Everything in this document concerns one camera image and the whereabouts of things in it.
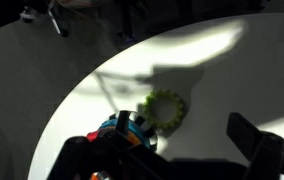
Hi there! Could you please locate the green spiky ring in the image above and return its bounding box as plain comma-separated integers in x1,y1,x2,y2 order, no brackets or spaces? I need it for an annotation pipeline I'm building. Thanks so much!
142,88,186,131

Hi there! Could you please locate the orange toy ring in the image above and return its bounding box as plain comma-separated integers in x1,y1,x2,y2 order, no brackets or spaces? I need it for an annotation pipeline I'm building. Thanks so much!
125,131,143,146

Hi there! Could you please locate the red toy ring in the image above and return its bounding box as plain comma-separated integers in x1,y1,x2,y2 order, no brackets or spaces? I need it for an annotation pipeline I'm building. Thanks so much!
86,130,100,142

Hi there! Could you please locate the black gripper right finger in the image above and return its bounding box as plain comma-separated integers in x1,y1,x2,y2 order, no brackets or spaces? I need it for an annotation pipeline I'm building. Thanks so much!
226,112,284,169

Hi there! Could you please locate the checkered stacker base orange post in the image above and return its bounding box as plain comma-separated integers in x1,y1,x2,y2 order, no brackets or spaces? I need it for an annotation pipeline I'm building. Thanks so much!
90,110,159,180

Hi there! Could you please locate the small silver metal tool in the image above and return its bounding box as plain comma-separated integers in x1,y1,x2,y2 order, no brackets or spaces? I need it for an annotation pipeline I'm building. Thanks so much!
47,9,63,36

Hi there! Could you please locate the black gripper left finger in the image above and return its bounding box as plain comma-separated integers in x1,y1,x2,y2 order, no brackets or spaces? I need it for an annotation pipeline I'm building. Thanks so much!
114,109,132,138

